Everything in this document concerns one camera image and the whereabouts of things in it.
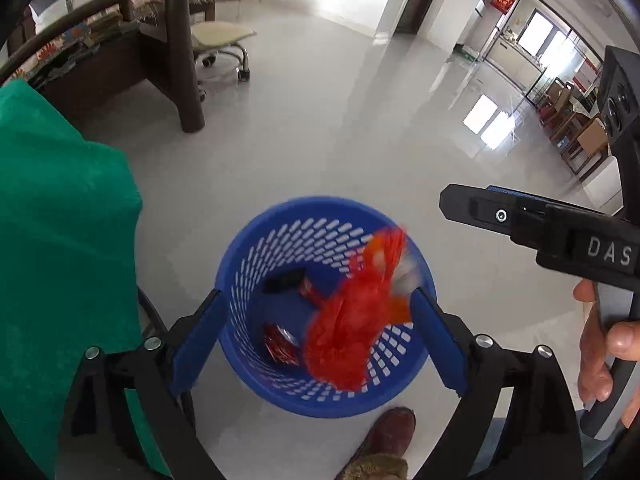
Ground grey white pillow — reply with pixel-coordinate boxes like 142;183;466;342
26;0;72;27

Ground white kitchen cabinet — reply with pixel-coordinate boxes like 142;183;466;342
479;34;547;92

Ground blue plastic basket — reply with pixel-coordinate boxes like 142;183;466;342
214;195;439;419

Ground cream rolling stool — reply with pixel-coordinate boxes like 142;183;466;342
191;22;259;102

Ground trash packets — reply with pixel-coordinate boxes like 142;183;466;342
262;322;302;367

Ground brown fur-lined shoe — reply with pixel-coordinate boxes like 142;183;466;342
336;406;417;480

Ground person's right hand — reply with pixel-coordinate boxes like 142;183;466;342
572;279;640;405

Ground wooden dining chair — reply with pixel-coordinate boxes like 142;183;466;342
538;78;575;132
564;116;612;173

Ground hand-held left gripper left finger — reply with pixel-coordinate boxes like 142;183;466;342
55;287;232;480

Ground dark wooden coffee table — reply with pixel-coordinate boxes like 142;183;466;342
0;0;209;134

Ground green tablecloth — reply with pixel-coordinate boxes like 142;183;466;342
0;79;173;480

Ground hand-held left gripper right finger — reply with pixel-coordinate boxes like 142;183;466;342
411;285;587;480

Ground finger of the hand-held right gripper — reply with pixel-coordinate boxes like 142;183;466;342
439;183;551;257

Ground red orange snack bag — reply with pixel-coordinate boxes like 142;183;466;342
301;224;422;392

